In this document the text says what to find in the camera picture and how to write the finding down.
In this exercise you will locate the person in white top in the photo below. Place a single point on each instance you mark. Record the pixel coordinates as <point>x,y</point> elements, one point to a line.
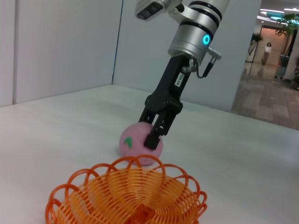
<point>266,52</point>

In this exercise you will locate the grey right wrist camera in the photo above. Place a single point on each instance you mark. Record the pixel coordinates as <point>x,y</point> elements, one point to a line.
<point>149,9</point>

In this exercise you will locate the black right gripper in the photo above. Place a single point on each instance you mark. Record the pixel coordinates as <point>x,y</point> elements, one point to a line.
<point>167,93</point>

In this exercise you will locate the pink toy peach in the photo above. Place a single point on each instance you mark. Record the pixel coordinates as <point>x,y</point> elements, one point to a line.
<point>135,149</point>

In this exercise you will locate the green potted plant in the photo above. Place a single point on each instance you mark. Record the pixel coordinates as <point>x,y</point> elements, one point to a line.
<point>289,22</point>

